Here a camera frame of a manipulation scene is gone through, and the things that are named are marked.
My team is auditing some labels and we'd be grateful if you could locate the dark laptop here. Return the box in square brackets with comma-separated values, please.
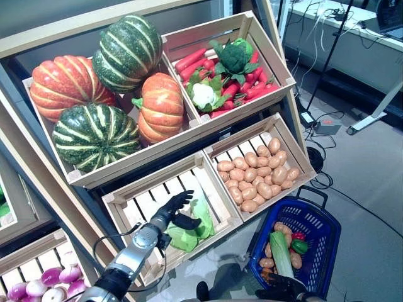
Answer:
[360, 0, 403, 40]

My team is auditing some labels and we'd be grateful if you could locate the black robot body part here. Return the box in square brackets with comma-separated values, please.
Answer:
[196, 281, 210, 302]

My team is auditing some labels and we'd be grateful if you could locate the wooden onion crate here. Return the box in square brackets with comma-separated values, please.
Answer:
[0, 228, 95, 302]

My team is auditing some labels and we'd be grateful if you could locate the wooden potato crate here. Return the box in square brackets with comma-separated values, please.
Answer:
[203, 112, 318, 223]

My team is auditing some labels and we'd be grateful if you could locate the green napa cabbage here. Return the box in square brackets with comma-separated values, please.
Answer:
[179, 174, 217, 239]
[166, 223, 200, 254]

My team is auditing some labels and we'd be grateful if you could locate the black stand pole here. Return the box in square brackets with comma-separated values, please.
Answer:
[305, 0, 354, 111]

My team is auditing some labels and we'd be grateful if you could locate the coiled black cable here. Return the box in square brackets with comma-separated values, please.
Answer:
[305, 146, 327, 172]

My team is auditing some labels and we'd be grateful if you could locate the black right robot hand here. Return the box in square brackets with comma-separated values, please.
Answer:
[254, 272, 315, 302]

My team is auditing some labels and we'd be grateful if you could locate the dark green broccoli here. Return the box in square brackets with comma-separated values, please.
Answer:
[209, 39, 261, 85]

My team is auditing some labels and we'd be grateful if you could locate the white desk with casters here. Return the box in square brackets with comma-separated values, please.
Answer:
[282, 0, 403, 136]

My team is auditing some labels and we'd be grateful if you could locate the wide wooden pumpkin crate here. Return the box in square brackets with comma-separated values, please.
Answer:
[21, 55, 210, 189]

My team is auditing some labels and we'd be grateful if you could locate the wooden carrot crate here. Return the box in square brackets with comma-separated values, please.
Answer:
[161, 10, 297, 125]

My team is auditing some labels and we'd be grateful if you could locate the green bell pepper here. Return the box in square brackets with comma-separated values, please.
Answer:
[290, 239, 309, 254]

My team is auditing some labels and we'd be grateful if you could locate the bright green vegetable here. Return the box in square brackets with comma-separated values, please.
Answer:
[0, 184, 12, 227]

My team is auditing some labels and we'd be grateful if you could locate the large orange pumpkin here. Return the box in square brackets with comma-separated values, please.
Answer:
[30, 55, 118, 123]

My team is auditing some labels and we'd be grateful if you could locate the light green lettuce head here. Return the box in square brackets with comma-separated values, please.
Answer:
[234, 37, 254, 57]

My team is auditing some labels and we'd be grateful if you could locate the green leek in basket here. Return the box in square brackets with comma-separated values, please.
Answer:
[269, 231, 295, 279]

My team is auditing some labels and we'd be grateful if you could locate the beige wooden display shelf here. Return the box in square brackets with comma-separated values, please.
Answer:
[0, 0, 319, 302]

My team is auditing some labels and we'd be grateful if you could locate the white cauliflower with leaves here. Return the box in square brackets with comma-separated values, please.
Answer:
[185, 70, 232, 113]

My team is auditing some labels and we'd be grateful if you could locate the blue plastic shopping basket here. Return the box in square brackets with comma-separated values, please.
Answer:
[248, 185, 343, 299]

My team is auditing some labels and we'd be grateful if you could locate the wooden cabbage crate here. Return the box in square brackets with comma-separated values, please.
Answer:
[101, 150, 244, 288]

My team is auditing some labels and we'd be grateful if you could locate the small orange pumpkin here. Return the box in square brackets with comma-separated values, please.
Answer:
[131, 72, 185, 145]

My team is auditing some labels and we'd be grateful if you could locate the grey box red button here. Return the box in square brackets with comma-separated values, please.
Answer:
[315, 118, 343, 135]

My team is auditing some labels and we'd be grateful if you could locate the long black floor cable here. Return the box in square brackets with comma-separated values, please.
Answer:
[310, 171, 403, 229]

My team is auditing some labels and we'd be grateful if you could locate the green striped pumpkin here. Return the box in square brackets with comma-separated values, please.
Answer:
[52, 103, 142, 174]
[92, 14, 164, 94]

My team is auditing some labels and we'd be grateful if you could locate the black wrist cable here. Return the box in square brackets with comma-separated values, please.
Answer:
[93, 222, 167, 284]

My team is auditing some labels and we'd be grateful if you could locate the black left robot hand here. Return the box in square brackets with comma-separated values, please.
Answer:
[150, 189, 202, 235]

